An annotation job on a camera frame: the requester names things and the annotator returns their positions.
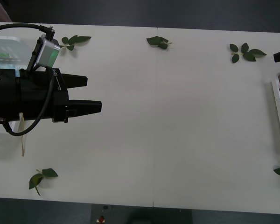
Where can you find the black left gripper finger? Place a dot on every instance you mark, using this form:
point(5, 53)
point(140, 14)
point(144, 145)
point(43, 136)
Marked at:
point(74, 81)
point(86, 107)

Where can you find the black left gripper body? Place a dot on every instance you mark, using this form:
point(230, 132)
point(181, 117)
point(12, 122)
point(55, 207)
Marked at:
point(32, 98)

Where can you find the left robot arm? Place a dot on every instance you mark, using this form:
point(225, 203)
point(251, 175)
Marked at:
point(4, 98)

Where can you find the small red white object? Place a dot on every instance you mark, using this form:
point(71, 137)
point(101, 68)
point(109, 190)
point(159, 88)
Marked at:
point(101, 219)

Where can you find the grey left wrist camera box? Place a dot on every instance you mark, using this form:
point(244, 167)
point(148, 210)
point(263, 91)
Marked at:
point(45, 52)

